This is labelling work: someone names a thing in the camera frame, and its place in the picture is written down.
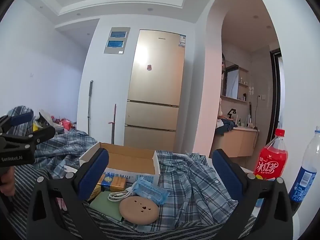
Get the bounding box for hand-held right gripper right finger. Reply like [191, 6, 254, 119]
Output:
[212, 149, 293, 240]

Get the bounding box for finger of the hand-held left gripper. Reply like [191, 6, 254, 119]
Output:
[0, 112, 34, 134]
[0, 126, 56, 145]

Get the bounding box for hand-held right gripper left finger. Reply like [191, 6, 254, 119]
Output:
[26, 148, 110, 240]

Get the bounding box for gold blue cigarette pack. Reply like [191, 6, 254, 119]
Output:
[87, 174, 128, 200]

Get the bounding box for green card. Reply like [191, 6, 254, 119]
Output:
[89, 191, 125, 222]

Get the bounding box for white charging cable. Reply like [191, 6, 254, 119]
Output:
[107, 189, 135, 202]

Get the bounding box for white cardboard box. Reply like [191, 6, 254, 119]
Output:
[79, 142, 160, 184]

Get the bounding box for round tan disc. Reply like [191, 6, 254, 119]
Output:
[119, 196, 159, 224]

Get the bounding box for blue face mask pack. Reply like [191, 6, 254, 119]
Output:
[131, 177, 170, 204]

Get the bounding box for person's left hand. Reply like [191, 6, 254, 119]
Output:
[0, 167, 16, 197]

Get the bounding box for pile of clutter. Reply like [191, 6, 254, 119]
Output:
[34, 109, 77, 133]

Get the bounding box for grey striped blanket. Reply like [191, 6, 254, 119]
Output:
[10, 165, 258, 240]

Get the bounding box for blue plaid cloth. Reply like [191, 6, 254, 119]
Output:
[5, 106, 240, 233]

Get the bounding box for wooden vanity cabinet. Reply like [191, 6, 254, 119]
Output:
[211, 127, 258, 158]

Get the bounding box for red iced tea bottle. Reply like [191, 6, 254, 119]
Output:
[254, 129, 288, 180]

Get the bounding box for blue clothes pile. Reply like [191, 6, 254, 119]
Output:
[215, 119, 238, 135]

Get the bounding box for blue label plastic bottle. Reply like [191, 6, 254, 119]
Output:
[289, 127, 320, 203]

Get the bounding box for bathroom mirror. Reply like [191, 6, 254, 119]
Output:
[225, 64, 239, 98]

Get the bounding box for gold three-door fridge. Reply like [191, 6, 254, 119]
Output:
[124, 29, 187, 152]

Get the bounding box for grey mop handle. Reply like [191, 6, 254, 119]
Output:
[87, 80, 94, 134]

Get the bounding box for black power cord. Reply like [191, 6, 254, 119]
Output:
[252, 96, 260, 153]

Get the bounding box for wall niche shelf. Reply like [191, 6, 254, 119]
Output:
[237, 66, 250, 102]

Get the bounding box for black door frame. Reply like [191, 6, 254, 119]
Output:
[266, 48, 285, 145]

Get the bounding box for grey wall panel blue screens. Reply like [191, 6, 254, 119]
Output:
[103, 27, 131, 54]

